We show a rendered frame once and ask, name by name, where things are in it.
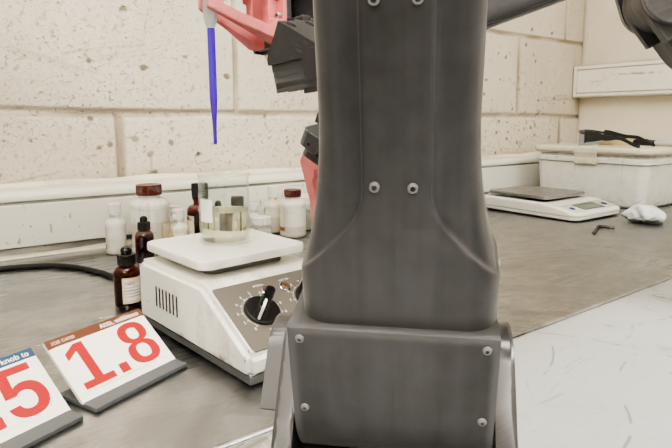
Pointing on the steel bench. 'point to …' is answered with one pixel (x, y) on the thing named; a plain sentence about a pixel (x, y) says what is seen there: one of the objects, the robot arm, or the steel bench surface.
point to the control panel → (235, 298)
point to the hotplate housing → (206, 309)
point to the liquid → (212, 79)
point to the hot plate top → (246, 253)
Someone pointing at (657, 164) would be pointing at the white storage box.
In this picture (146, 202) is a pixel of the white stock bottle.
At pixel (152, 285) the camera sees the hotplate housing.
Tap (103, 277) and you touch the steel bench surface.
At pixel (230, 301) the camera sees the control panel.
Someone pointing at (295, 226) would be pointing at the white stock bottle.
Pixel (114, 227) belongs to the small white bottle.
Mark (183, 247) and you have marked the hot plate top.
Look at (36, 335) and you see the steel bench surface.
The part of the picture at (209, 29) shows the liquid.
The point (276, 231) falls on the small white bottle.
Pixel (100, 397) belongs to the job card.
